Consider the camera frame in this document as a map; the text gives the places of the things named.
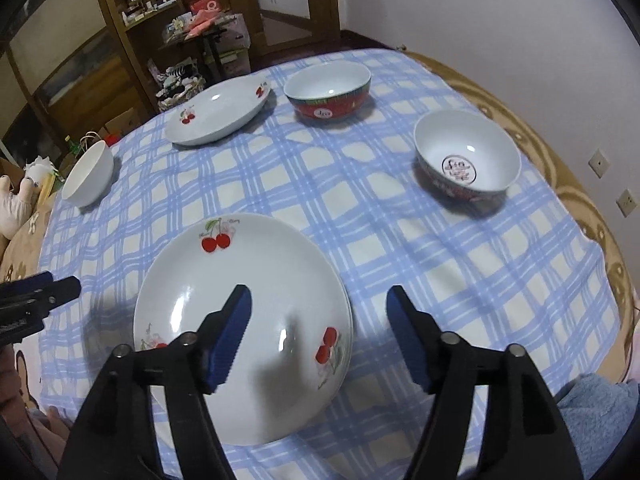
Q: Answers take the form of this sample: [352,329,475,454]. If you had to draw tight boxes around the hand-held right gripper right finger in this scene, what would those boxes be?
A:
[385,284,585,480]

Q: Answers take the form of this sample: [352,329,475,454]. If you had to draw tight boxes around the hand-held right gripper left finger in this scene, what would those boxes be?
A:
[56,284,253,480]

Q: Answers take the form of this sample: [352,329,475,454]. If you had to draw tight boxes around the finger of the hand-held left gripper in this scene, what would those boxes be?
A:
[0,276,82,347]
[0,271,55,297]

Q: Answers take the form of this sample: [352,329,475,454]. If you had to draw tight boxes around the white cherry print plate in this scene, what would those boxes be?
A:
[132,212,351,447]
[165,79,272,147]
[295,285,355,436]

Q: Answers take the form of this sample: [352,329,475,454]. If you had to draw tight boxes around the plain white bowl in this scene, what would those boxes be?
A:
[61,140,115,208]

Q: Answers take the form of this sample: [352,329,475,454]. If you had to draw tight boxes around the red bowl with stamped inside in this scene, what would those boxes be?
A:
[413,110,522,202]

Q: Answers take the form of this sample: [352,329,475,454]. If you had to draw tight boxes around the red patterned bowl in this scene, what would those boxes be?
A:
[283,60,372,123]

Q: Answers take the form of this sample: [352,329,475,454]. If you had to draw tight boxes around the yellow green bag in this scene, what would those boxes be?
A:
[37,170,66,198]

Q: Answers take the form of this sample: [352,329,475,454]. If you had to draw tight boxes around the white fluffy plush toy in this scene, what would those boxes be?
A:
[25,156,56,181]

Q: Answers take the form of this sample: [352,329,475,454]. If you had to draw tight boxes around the blue checked cloth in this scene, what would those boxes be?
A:
[37,47,628,480]

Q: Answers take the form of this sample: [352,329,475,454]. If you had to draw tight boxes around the red paper bag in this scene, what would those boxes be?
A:
[82,131,121,148]

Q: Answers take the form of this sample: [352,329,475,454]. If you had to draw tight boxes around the open cardboard box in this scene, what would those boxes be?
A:
[97,106,143,143]

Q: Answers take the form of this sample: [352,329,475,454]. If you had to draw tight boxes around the person's blue fleece clothing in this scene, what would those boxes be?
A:
[555,371,640,480]

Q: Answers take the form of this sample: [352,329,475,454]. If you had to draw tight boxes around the wicker basket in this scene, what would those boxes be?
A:
[157,72,207,113]

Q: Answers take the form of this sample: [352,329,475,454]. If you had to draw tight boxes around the wooden wardrobe with shelves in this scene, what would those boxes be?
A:
[0,0,226,171]

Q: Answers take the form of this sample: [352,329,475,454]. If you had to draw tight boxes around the small black table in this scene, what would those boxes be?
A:
[160,25,236,86]

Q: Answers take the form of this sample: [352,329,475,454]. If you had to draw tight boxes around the clear plastic storage bin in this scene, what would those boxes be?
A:
[217,12,252,78]

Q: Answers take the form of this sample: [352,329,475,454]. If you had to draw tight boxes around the pink packets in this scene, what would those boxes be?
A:
[185,10,226,38]

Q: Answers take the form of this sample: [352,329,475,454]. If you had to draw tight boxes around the wall socket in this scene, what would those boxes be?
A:
[616,187,637,218]
[587,149,610,178]

